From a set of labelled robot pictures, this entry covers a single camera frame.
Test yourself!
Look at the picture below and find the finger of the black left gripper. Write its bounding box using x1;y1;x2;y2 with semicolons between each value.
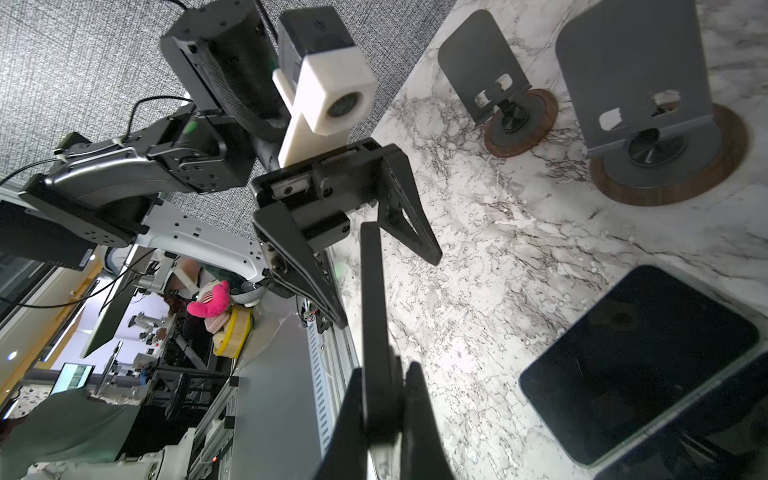
377;146;443;265
253;202;348;329

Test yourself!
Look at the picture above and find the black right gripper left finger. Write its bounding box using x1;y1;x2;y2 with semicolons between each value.
314;368;368;480

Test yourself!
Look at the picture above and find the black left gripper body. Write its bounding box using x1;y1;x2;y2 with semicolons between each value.
250;139;396;252

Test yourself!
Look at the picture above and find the black phone white stripe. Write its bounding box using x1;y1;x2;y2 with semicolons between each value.
519;265;760;466

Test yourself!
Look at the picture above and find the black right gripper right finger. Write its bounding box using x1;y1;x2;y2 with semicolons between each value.
400;362;454;480

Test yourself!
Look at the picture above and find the pink plush toy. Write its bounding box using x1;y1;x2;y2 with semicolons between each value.
187;281;231;318

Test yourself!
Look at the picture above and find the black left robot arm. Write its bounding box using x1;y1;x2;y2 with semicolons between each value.
1;1;442;327

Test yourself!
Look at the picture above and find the yellow tape roll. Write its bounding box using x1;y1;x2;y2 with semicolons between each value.
213;305;253;359

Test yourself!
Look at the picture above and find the computer monitor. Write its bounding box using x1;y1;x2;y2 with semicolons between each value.
50;362;95;395

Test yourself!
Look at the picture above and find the wood base phone stand left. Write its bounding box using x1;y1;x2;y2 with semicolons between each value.
438;10;559;158

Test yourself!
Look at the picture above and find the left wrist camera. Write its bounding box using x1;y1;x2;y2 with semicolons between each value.
272;6;378;168

